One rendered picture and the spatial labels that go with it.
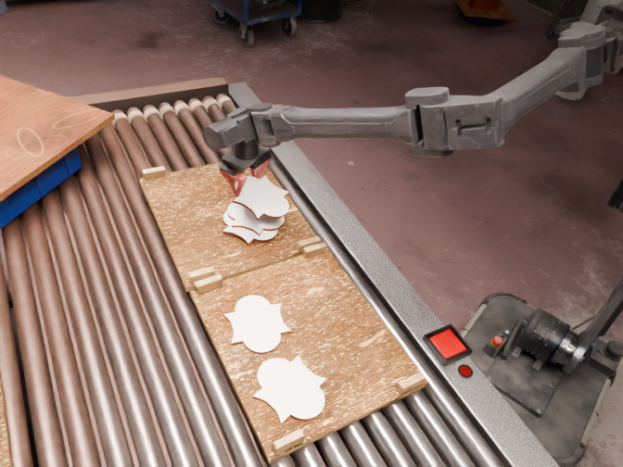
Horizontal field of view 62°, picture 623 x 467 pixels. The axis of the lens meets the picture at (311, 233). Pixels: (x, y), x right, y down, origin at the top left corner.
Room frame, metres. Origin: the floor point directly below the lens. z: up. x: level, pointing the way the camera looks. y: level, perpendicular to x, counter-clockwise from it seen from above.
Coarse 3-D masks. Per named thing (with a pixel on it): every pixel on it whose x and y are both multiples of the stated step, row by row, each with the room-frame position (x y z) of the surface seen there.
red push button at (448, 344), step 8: (432, 336) 0.69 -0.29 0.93; (440, 336) 0.69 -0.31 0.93; (448, 336) 0.70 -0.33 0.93; (456, 336) 0.70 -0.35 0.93; (440, 344) 0.67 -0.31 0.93; (448, 344) 0.68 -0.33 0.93; (456, 344) 0.68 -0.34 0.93; (440, 352) 0.65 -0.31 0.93; (448, 352) 0.66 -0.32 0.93; (456, 352) 0.66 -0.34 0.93
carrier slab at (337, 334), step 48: (240, 288) 0.74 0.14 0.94; (288, 288) 0.76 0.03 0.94; (336, 288) 0.78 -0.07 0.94; (288, 336) 0.63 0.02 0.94; (336, 336) 0.65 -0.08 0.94; (384, 336) 0.67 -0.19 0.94; (240, 384) 0.51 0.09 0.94; (336, 384) 0.54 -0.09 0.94; (384, 384) 0.55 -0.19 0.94; (288, 432) 0.43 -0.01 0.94
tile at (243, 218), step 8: (232, 208) 0.97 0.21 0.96; (240, 208) 0.97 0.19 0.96; (232, 216) 0.94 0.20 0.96; (240, 216) 0.95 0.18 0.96; (248, 216) 0.95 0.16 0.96; (264, 216) 0.96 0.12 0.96; (232, 224) 0.91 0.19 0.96; (240, 224) 0.92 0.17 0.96; (248, 224) 0.92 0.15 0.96; (256, 224) 0.92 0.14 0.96; (264, 224) 0.93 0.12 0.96; (272, 224) 0.93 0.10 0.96; (280, 224) 0.94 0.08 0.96; (256, 232) 0.90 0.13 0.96
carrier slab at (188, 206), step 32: (160, 192) 1.02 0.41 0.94; (192, 192) 1.04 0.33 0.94; (224, 192) 1.06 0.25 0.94; (160, 224) 0.90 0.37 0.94; (192, 224) 0.92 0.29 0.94; (224, 224) 0.93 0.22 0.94; (288, 224) 0.97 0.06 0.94; (192, 256) 0.81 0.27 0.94; (224, 256) 0.83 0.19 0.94; (256, 256) 0.84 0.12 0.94; (288, 256) 0.86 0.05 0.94; (192, 288) 0.73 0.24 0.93
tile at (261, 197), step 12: (252, 180) 1.00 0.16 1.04; (264, 180) 1.01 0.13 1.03; (252, 192) 0.96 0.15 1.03; (264, 192) 0.97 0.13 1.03; (276, 192) 0.98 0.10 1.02; (240, 204) 0.92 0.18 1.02; (252, 204) 0.92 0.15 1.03; (264, 204) 0.93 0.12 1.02; (276, 204) 0.94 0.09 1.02; (276, 216) 0.91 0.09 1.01
